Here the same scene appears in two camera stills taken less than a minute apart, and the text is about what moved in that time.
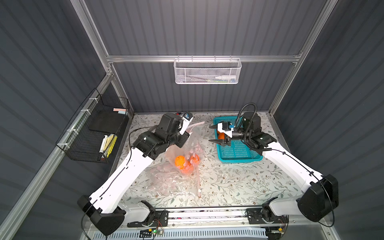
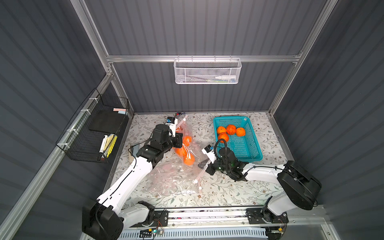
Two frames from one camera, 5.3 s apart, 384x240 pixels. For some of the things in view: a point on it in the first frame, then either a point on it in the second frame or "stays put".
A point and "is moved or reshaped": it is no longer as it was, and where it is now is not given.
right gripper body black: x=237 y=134 → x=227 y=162
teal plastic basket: x=237 y=152 stays put
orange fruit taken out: x=221 y=135 is moved or reshaped
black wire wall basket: x=90 y=136 stays put
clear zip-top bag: x=187 y=159 is moved or reshaped
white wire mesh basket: x=207 y=70 stays put
